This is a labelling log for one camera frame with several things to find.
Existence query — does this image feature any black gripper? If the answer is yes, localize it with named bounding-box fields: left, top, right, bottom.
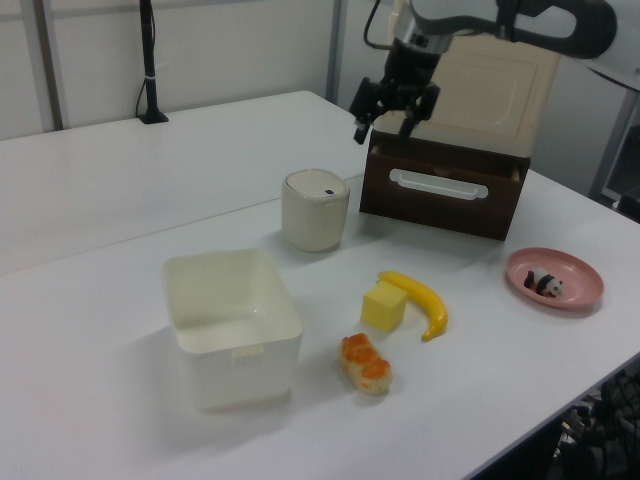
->
left=349, top=38, right=449, bottom=146

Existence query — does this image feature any white plastic box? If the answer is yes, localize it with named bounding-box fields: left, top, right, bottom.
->
left=162, top=248, right=305, bottom=415

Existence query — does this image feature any cream plastic storage cabinet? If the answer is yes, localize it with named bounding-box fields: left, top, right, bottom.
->
left=373, top=33, right=562, bottom=162

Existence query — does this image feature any cream lidded trash bin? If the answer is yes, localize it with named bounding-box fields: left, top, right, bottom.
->
left=280, top=168, right=351, bottom=253

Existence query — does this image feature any yellow toy banana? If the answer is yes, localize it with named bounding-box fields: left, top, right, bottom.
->
left=377, top=270, right=449, bottom=343

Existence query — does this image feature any yellow cube block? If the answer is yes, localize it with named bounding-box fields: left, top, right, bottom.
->
left=360, top=279, right=409, bottom=333

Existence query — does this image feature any grey side desk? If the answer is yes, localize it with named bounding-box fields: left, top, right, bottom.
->
left=582, top=58, right=640, bottom=211

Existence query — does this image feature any black white panda figure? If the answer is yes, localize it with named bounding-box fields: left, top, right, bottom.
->
left=523, top=267, right=565, bottom=300

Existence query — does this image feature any pink round plate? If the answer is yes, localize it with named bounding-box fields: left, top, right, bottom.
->
left=505, top=246, right=605, bottom=315

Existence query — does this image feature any orange glazed toy bread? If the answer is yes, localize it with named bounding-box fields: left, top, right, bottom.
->
left=339, top=332, right=394, bottom=396

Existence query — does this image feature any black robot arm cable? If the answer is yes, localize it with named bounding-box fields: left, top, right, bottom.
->
left=363, top=0, right=397, bottom=51

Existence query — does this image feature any brown drawer with white handle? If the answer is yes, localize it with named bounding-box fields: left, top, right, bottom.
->
left=359, top=128, right=529, bottom=242

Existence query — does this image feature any black wire chair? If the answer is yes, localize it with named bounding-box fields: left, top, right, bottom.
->
left=547, top=357, right=640, bottom=480

